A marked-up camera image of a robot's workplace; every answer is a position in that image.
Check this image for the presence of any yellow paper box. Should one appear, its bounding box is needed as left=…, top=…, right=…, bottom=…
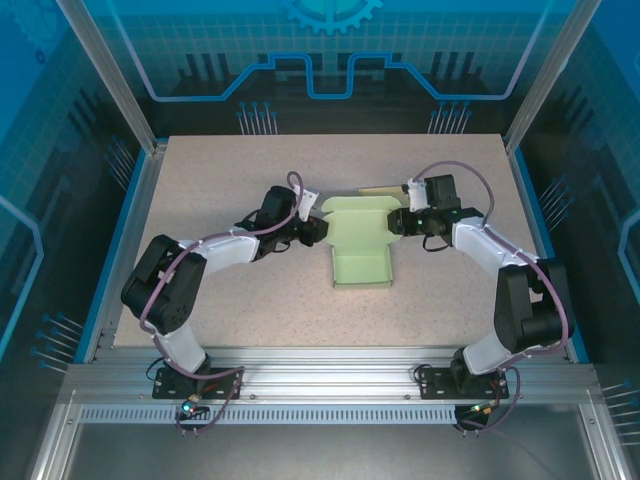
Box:
left=358, top=185, right=407, bottom=199

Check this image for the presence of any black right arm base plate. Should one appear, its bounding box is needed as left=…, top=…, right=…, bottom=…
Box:
left=414, top=366, right=510, bottom=400

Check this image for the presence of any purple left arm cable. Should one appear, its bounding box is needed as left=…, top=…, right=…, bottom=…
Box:
left=139, top=171, right=305, bottom=437

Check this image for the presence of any grey metal lower shelf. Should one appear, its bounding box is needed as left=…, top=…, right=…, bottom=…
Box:
left=64, top=424, right=601, bottom=480

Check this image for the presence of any aluminium right frame post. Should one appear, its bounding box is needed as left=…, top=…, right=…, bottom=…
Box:
left=502, top=0, right=604, bottom=151

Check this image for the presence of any aluminium frame rail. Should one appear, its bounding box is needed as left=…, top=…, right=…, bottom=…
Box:
left=64, top=347, right=596, bottom=404

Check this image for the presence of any aluminium left frame post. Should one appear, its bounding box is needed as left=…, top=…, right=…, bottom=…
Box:
left=54, top=0, right=169, bottom=154

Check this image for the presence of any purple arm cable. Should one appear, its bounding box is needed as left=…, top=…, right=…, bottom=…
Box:
left=410, top=159, right=576, bottom=437
left=139, top=171, right=305, bottom=437

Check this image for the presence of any left cable connector with light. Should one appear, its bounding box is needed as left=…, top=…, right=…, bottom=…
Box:
left=174, top=394, right=211, bottom=419

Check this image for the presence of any slotted aluminium cable duct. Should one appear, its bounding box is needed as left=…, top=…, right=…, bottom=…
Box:
left=77, top=405, right=460, bottom=426

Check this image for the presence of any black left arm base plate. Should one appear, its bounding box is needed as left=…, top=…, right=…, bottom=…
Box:
left=152, top=366, right=247, bottom=400

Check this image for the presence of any blue right side rail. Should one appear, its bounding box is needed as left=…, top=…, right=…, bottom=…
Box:
left=507, top=144, right=589, bottom=364

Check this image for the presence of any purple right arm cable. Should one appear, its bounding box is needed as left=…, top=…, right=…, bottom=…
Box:
left=410, top=159, right=576, bottom=437

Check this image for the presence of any right cable connector with light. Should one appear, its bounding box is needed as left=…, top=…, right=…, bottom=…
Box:
left=457, top=399, right=504, bottom=419

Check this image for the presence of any blue aluminium left side rail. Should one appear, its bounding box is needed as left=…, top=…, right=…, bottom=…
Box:
left=74, top=142, right=169, bottom=364

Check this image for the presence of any cable connector with light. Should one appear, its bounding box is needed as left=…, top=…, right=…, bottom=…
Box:
left=174, top=394, right=211, bottom=419
left=457, top=399, right=504, bottom=419

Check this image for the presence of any green paper box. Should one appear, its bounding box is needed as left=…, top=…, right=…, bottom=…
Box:
left=319, top=195, right=404, bottom=291

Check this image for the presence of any aluminium frame post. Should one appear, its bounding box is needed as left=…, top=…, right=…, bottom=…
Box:
left=54, top=0, right=169, bottom=154
left=502, top=0, right=604, bottom=151

